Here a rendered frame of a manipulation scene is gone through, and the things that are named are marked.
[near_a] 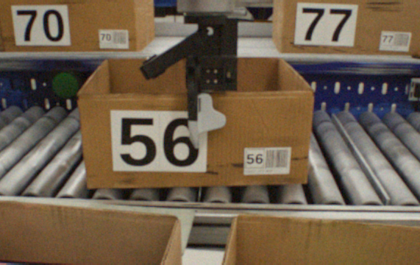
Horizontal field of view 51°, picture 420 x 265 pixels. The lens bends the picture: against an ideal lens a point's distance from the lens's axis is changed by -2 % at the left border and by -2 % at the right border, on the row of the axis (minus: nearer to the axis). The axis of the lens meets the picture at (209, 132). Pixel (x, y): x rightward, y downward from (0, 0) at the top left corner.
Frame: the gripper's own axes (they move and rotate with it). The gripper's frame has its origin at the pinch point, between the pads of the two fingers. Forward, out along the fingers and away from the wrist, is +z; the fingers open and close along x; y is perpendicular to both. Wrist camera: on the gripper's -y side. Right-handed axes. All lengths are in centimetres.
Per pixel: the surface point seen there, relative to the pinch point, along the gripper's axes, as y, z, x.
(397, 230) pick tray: 24.8, 2.6, -27.5
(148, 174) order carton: -7.9, 6.7, -0.3
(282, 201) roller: 15.3, 10.3, -2.2
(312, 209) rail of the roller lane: 19.7, 10.4, -5.2
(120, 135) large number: -11.9, -0.6, -1.7
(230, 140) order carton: 6.3, 0.6, 0.3
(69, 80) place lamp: -37, -3, 44
